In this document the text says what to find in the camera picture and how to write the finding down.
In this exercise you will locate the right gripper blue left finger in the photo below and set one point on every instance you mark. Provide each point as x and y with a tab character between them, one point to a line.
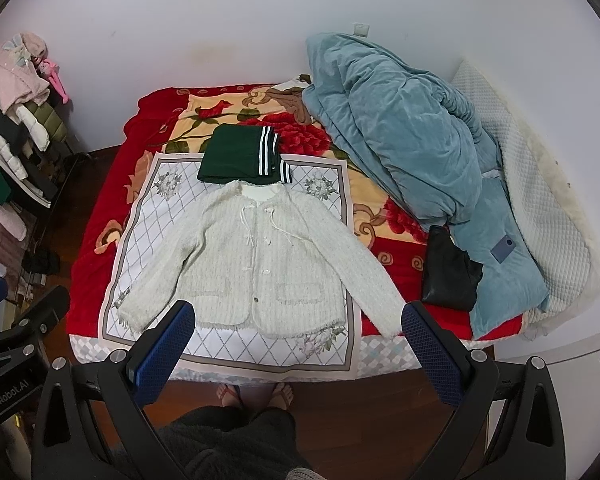
155	354

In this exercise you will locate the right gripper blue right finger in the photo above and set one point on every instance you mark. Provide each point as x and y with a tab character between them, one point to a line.
440	354

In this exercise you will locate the black bag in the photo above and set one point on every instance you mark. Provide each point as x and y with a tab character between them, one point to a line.
450	277

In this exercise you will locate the left foot in sandal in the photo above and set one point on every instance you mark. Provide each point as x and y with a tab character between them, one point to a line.
229	395

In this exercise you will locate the foot in sandal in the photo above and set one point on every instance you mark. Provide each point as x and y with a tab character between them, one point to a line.
281	397
229	395

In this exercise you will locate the dark fuzzy trousers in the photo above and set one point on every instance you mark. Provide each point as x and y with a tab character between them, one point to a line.
233	443

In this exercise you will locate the right foot in sandal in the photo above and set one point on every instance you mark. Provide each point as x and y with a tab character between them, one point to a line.
281	397

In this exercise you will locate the red floral blanket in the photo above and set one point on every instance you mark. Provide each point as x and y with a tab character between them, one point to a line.
181	120

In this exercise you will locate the white textured mattress pad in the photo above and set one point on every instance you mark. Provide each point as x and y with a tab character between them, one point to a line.
547	210

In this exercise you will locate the olive puffer vest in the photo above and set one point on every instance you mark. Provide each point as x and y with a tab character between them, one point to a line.
47	116

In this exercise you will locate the blue quilted duvet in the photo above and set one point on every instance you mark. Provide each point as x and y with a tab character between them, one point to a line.
421	140

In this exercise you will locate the pink fluffy garment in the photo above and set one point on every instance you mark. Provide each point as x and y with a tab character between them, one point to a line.
19	80

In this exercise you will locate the folded green striped garment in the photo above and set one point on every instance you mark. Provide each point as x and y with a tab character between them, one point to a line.
244	153

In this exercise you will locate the pink plastic hanger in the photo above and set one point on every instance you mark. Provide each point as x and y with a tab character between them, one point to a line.
50	71

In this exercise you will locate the white wall socket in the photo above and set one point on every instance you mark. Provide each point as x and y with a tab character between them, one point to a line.
361	29

